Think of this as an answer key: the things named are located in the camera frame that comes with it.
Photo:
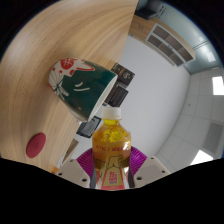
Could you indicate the white ceiling light panel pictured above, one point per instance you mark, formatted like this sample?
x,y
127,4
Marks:
x,y
218,85
201,157

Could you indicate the black sofa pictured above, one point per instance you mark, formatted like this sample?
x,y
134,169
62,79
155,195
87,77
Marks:
x,y
149,12

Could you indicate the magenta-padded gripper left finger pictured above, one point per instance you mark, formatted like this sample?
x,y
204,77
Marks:
x,y
80,166

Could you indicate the yellow tea drink bottle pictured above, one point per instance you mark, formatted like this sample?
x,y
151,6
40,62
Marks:
x,y
111,146

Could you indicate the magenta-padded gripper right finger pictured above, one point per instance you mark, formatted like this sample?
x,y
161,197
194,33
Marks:
x,y
145,166

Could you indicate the green mug with red print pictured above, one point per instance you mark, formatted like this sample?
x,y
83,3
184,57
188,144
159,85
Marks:
x,y
81,90

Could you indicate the tall dark brown box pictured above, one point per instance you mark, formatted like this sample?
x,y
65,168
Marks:
x,y
123,73

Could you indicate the flat round red coaster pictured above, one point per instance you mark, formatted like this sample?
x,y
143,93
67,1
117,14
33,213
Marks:
x,y
36,145

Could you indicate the grey ceiling air vent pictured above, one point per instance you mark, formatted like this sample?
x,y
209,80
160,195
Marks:
x,y
213,136

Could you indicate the dark brown flat box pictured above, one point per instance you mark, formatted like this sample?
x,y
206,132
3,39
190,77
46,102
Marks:
x,y
117,95

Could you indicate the wooden shelf unit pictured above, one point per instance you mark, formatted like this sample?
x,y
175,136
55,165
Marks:
x,y
166,41

